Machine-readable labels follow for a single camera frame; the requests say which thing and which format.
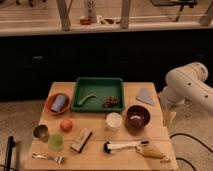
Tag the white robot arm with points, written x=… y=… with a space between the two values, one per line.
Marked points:
x=186 y=82

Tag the white paper cup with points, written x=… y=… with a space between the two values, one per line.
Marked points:
x=114 y=121

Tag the green plastic cup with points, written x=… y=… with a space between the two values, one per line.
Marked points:
x=55 y=142

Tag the metal cup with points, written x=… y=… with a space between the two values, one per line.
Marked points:
x=41 y=132

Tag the brown grape bunch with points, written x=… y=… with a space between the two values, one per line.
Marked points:
x=110 y=102

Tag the green plastic tray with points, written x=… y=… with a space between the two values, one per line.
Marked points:
x=102 y=88

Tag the green chili pepper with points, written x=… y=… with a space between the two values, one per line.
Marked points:
x=84 y=99

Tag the grey triangular cloth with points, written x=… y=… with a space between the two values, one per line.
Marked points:
x=145 y=97

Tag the dark red bowl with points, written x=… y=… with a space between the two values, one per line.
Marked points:
x=138 y=116

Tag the grey can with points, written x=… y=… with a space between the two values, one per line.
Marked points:
x=58 y=103

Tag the wooden block eraser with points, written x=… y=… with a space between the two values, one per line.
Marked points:
x=81 y=140

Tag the orange fruit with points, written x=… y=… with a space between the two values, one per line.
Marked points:
x=66 y=125

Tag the orange plastic bowl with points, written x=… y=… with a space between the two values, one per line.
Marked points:
x=50 y=101

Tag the red object on shelf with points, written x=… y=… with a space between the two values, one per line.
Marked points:
x=85 y=21

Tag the white bottle on shelf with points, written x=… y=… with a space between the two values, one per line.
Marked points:
x=91 y=10

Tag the metal fork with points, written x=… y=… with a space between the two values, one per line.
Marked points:
x=59 y=160

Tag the white handled brush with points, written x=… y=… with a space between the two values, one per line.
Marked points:
x=108 y=146

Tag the black stand post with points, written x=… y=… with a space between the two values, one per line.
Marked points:
x=9 y=149

